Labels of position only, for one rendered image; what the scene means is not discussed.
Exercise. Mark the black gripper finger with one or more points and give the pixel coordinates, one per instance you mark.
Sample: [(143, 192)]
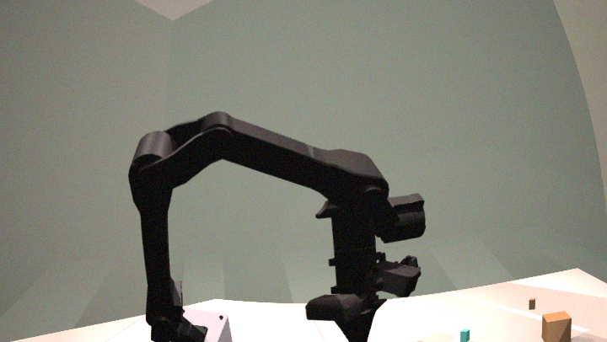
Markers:
[(369, 319), (353, 330)]

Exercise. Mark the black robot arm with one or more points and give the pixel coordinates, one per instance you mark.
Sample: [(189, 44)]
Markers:
[(356, 193)]

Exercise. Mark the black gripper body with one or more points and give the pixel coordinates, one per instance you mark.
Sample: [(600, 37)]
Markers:
[(350, 301)]

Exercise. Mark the small teal block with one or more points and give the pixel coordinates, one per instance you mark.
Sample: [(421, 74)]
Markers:
[(464, 335)]

